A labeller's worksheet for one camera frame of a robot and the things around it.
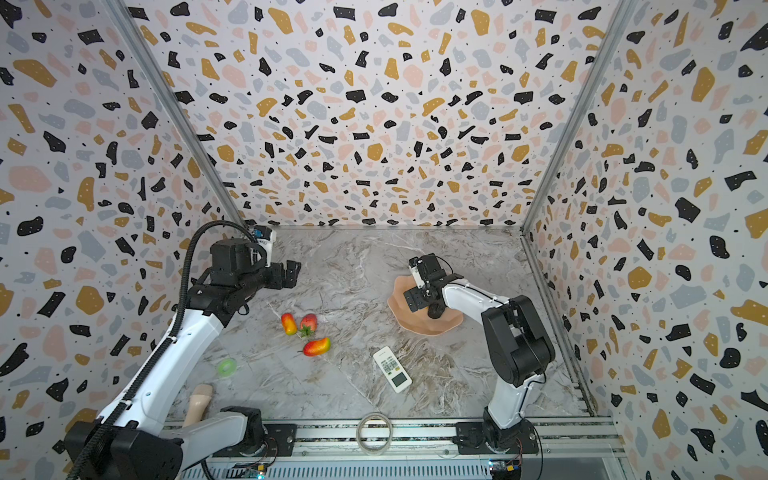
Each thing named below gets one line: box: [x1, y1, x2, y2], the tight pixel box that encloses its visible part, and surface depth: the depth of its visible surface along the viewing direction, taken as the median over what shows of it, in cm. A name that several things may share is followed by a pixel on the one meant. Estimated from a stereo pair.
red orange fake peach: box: [281, 312, 297, 336], surface depth 94 cm
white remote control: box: [373, 346, 413, 394], surface depth 86 cm
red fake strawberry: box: [299, 313, 319, 338], surface depth 92 cm
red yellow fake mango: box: [296, 337, 331, 357], surface depth 89 cm
